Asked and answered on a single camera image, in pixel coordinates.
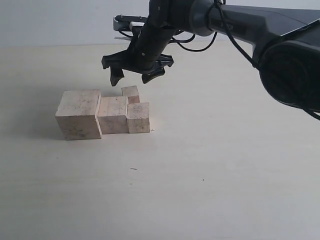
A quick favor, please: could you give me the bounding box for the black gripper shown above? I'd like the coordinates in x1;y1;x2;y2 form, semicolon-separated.
101;20;176;87

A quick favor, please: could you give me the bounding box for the smallest wooden cube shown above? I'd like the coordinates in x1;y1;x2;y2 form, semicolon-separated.
121;85;140;104

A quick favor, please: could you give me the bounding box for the third largest wooden cube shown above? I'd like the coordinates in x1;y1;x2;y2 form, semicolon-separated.
127;102;150;134

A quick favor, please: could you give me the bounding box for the second largest wooden cube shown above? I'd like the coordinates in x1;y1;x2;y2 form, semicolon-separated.
98;96;129;135

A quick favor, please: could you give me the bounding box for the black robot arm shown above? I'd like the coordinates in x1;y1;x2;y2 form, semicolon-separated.
101;0;320;119

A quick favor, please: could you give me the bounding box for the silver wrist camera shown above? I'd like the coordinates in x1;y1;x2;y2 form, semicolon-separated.
113;14;148;32

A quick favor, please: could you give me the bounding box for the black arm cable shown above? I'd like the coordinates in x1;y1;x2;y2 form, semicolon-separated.
117;0;258;68

